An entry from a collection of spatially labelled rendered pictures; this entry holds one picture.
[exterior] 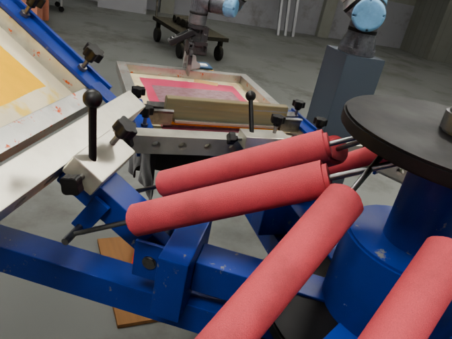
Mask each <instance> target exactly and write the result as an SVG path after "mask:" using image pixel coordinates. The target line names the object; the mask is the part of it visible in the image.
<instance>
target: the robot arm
mask: <svg viewBox="0 0 452 339"><path fill-rule="evenodd" d="M246 1H247V0H191V4H190V13H189V18H188V22H189V23H188V27H189V29H187V30H184V31H183V32H180V33H179V34H176V35H174V36H171V37H170V38H168V39H167V40H168V42H169V44H170V45H171V46H173V45H175V44H177V43H179V42H181V41H183V40H186V41H185V46H184V55H183V68H186V74H187V76H189V74H190V70H193V69H199V68H200V63H198V62H197V61H196V55H194V54H199V55H206V52H205V51H207V46H208V42H207V39H208V34H209V28H208V26H205V25H206V20H207V15H208V12H210V13H215V14H218V15H224V16H225V17H235V16H236V15H237V12H238V11H240V10H241V8H242V7H243V4H244V3H245V2H246ZM341 1H342V2H343V4H344V5H343V10H344V12H345V13H346V15H347V16H348V17H349V18H350V23H349V26H348V30H347V32H346V33H345V35H344V37H343V38H342V39H341V41H340V43H339V45H338V50H341V51H342V52H345V53H348V54H353V55H356V56H359V57H367V58H373V57H374V55H375V38H376V35H377V31H378V29H379V27H380V26H381V25H382V23H383V22H384V20H385V16H386V9H385V8H386V6H387V0H341Z"/></svg>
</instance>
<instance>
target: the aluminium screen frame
mask: <svg viewBox="0 0 452 339"><path fill-rule="evenodd" d="M116 72H117V75H118V78H119V82H120V85H121V88H122V92H123V93H125V92H127V91H128V90H129V91H131V90H132V86H135V85H134V82H133V79H132V77H131V75H130V73H138V74H146V75H159V76H167V77H181V78H188V79H201V80H209V81H223V82H230V83H240V84H241V85H242V86H243V87H244V88H245V89H246V90H247V91H254V92H255V94H256V98H255V99H256V100H258V101H259V102H260V103H268V104H279V103H278V102H277V101H276V100H274V99H273V98H272V97H271V96H270V95H269V94H267V93H266V92H265V91H264V90H263V89H262V88H261V87H260V86H259V85H258V84H257V83H255V82H254V81H253V80H252V79H250V78H249V77H248V76H247V75H246V74H240V73H228V72H220V71H208V70H201V69H193V70H190V74H189V76H187V74H186V68H181V67H169V66H163V65H150V64H143V63H130V62H124V61H116ZM290 133H291V134H292V135H302V134H304V133H303V132H302V131H301V130H300V129H299V131H298V132H297V133H292V132H290Z"/></svg>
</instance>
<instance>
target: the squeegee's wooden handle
mask: <svg viewBox="0 0 452 339"><path fill-rule="evenodd" d="M253 107H254V124H271V125H273V123H271V116H272V113H274V114H282V115H283V116H285V117H287V113H288V110H289V108H288V106H287V105H284V104H268V103H260V102H253ZM164 109H167V110H174V113H173V117H172V122H174V119H175V118H176V119H187V120H208V121H219V122H239V123H249V103H248V102H244V101H235V100H219V99H210V98H195V97H186V96H170V95H166V96H165V104H164Z"/></svg>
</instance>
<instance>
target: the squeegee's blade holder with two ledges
mask: <svg viewBox="0 0 452 339"><path fill-rule="evenodd" d="M174 123H178V124H199V125H211V126H233V127H245V128H249V123H239V122H219V121H208V120H187V119H176V118H175V119H174ZM254 128H267V129H274V125H271V124H254Z"/></svg>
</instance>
